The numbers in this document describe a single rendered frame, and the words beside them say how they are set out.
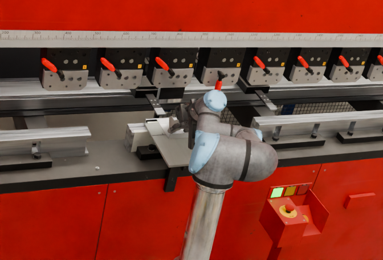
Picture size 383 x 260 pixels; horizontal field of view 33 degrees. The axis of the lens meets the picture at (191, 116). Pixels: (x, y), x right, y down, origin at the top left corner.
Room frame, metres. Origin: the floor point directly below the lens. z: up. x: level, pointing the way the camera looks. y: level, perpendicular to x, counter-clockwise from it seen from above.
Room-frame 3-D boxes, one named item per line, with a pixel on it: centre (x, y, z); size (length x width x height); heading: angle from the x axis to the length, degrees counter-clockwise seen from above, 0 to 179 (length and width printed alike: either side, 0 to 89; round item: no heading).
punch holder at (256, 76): (2.33, -0.23, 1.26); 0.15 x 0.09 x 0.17; 120
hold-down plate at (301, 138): (2.40, -0.45, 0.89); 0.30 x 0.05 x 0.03; 120
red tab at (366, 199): (2.52, -0.87, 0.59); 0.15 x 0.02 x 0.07; 120
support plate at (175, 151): (2.01, 0.02, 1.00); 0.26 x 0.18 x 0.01; 30
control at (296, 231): (2.08, -0.50, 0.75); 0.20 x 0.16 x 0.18; 120
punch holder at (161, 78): (2.13, 0.12, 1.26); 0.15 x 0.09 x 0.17; 120
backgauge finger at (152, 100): (2.28, 0.18, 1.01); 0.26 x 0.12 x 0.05; 30
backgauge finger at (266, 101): (2.54, -0.27, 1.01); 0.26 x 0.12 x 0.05; 30
